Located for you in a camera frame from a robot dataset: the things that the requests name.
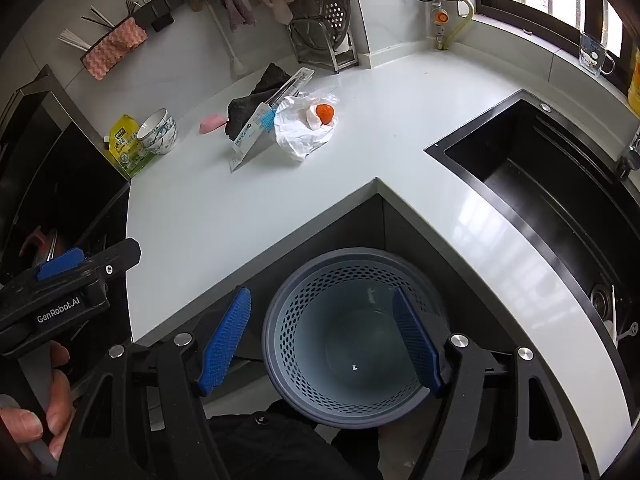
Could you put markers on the dark chopsticks pair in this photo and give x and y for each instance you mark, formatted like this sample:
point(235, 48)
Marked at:
point(100, 17)

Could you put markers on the gas valve with orange dial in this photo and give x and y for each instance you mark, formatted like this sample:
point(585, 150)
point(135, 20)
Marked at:
point(441, 17)

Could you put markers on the white blue-patterned bowl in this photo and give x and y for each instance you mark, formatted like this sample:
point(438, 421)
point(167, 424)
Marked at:
point(165, 142)
point(150, 127)

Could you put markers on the yellow oil bottle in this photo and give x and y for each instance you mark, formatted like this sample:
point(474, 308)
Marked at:
point(635, 77)

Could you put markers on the black cloth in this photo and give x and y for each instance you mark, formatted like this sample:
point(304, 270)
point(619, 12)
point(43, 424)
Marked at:
point(244, 107)

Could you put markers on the red kitchen utensil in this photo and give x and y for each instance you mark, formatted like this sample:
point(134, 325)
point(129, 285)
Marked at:
point(35, 242)

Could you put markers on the grey perforated waste basket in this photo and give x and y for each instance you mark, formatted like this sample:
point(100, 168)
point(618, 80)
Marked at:
point(345, 355)

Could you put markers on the metal dish rack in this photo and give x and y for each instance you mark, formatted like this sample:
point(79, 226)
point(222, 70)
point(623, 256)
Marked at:
point(345, 57)

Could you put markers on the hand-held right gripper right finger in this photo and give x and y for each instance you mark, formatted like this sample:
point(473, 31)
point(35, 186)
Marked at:
point(417, 347)

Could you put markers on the metal fork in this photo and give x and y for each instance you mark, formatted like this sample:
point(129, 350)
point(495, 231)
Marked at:
point(132, 6)

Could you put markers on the clear glass mug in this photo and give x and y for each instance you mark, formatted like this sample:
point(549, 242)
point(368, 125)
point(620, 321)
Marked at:
point(592, 55)

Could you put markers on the metal sink drain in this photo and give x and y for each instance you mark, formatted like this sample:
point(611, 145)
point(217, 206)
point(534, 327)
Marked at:
point(601, 301)

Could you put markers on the black kitchen sink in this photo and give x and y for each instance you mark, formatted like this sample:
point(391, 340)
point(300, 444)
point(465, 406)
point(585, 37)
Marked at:
point(540, 195)

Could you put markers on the pink soap bar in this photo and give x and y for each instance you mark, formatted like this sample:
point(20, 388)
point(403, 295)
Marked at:
point(213, 123)

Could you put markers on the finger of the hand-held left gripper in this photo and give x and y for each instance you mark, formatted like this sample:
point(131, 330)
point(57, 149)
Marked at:
point(120, 255)
point(60, 264)

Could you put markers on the small black holder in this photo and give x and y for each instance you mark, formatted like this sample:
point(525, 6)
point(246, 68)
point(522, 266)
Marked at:
point(162, 21)

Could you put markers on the purple rag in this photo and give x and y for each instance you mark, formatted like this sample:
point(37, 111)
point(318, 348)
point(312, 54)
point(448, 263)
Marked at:
point(235, 5)

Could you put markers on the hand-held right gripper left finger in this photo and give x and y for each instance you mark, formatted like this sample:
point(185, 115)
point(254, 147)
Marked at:
point(225, 342)

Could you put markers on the yellow green refill pouch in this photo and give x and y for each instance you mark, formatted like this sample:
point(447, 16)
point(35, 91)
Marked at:
point(121, 146)

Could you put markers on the white chopsticks bundle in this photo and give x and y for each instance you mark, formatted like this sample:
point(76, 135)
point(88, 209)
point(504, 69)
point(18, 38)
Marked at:
point(72, 40)

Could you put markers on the pink wavy dish cloth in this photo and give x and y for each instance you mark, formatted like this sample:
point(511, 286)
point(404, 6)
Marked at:
point(112, 50)

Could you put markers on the white plastic bag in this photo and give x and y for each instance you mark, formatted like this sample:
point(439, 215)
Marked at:
point(295, 135)

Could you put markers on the small orange round fruit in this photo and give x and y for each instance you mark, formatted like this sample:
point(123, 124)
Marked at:
point(325, 113)

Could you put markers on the metal faucet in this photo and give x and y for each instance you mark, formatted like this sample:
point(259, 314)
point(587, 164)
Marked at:
point(627, 160)

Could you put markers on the person's left hand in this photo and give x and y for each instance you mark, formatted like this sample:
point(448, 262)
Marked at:
point(61, 400)

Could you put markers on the toothbrush package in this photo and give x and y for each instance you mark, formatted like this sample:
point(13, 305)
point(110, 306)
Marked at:
point(254, 131)

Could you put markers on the dark corner cabinet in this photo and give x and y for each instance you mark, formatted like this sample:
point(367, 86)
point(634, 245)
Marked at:
point(345, 225)

